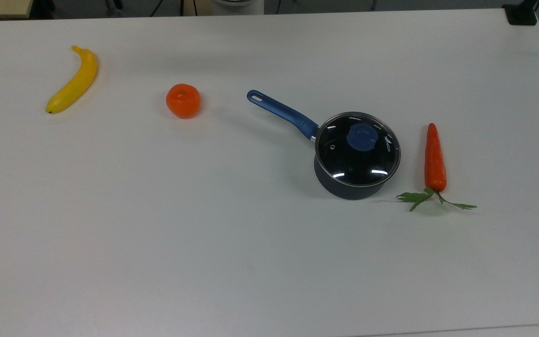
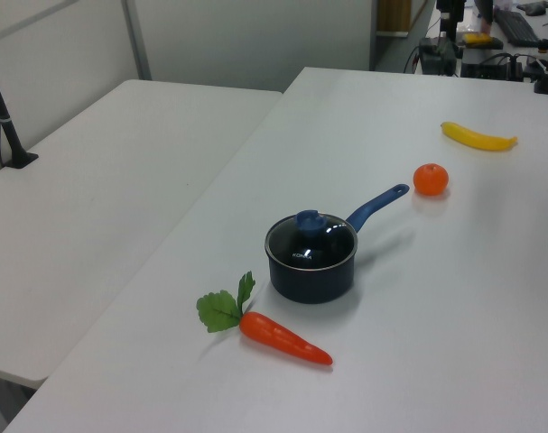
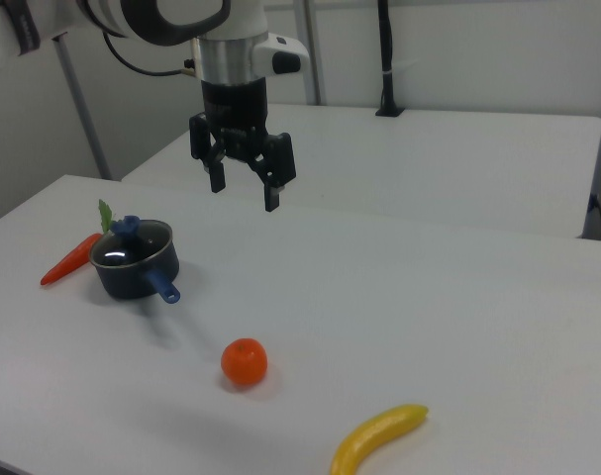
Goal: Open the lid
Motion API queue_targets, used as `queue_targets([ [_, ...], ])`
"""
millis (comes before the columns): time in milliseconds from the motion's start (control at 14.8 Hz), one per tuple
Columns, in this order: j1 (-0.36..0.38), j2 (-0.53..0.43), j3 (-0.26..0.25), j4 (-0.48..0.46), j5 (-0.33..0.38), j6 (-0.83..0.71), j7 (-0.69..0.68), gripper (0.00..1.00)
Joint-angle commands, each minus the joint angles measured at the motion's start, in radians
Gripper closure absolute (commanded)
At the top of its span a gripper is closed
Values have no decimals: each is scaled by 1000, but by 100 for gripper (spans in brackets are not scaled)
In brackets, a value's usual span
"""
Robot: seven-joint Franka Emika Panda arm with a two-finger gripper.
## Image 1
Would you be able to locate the glass lid with blue knob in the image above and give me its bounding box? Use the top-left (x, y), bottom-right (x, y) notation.
top-left (315, 111), bottom-right (401, 188)

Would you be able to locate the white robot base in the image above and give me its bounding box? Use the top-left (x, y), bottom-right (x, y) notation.
top-left (211, 0), bottom-right (265, 15)

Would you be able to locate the orange tangerine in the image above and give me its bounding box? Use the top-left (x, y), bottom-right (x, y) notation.
top-left (166, 84), bottom-right (201, 119)

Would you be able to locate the orange carrot with green leaves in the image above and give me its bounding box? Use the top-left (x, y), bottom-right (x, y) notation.
top-left (396, 123), bottom-right (478, 212)

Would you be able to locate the yellow banana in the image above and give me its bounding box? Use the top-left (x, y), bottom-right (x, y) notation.
top-left (45, 45), bottom-right (98, 114)

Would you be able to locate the black table clamp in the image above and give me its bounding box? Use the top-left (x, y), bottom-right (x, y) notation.
top-left (503, 0), bottom-right (539, 26)

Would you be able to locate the dark saucepan with blue handle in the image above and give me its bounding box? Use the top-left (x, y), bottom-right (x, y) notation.
top-left (247, 90), bottom-right (402, 201)

